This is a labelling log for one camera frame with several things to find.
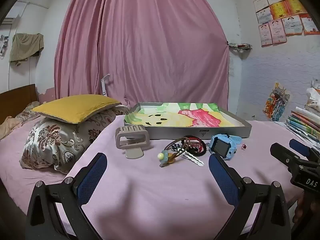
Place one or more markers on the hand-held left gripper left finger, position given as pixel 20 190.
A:
pixel 91 180

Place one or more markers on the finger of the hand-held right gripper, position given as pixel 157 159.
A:
pixel 282 152
pixel 300 147

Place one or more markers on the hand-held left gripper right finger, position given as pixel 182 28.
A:
pixel 222 177

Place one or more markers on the blue smartwatch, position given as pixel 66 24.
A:
pixel 221 146

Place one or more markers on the beige hair claw clip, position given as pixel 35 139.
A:
pixel 130 142

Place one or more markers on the grey tray with coloured drawing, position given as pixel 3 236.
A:
pixel 185 120

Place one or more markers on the stack of books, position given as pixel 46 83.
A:
pixel 305 125

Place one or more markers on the white wavy hair clip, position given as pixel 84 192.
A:
pixel 193 158

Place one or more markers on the floral satin pillow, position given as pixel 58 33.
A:
pixel 60 140

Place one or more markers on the white plastic bag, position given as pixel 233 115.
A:
pixel 313 97

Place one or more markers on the pink bed sheet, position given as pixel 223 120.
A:
pixel 150 195

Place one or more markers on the small yellow and blue pendant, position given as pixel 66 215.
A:
pixel 162 155

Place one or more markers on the yellow pillow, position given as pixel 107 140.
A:
pixel 75 107

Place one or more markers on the peach blanket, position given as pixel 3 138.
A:
pixel 10 127

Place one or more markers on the wooden headboard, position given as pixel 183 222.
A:
pixel 15 97

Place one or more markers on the olive hanging cloth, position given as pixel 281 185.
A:
pixel 25 46

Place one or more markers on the pink curtain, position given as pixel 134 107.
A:
pixel 150 42

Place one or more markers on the colourful figure wall poster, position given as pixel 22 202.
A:
pixel 276 102

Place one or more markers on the group of wall certificates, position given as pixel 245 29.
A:
pixel 282 15

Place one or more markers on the small wall photos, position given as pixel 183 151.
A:
pixel 3 45

